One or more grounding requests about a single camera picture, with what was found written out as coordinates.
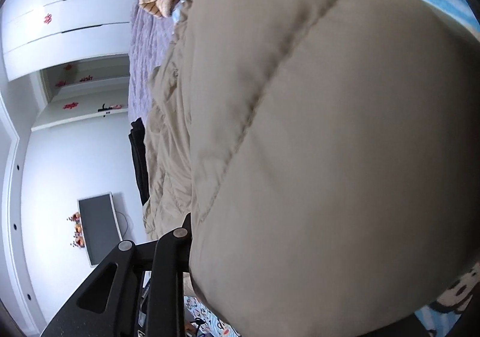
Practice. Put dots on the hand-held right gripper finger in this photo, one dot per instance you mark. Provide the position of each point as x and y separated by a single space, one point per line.
165 284

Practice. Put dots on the beige puffer jacket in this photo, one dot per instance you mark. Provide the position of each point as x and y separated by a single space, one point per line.
318 153

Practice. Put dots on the black folded garment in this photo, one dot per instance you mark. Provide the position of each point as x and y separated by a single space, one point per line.
138 160

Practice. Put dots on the red paper decoration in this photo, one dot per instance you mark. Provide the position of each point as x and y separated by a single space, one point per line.
116 107
47 18

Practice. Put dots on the white room door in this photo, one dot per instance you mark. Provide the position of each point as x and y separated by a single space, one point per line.
82 96

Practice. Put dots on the purple bedspread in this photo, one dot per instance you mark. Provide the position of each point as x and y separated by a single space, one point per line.
144 59

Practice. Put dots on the wall mounted television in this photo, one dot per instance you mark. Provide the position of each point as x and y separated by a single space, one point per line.
99 228

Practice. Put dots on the small orange wall figures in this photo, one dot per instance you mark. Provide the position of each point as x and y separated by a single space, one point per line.
77 228

